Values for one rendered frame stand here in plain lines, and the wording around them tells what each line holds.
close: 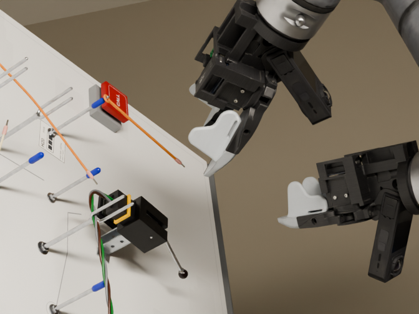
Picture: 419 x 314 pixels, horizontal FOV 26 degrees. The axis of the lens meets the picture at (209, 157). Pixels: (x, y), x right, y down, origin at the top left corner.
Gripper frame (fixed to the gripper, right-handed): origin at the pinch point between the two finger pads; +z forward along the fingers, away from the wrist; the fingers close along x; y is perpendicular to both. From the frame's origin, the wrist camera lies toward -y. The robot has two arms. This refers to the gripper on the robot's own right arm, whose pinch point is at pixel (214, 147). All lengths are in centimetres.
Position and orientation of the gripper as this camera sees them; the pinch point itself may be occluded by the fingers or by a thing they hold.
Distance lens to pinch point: 110.7
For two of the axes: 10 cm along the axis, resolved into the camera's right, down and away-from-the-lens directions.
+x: 0.1, 6.9, -7.3
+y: -8.9, -3.3, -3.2
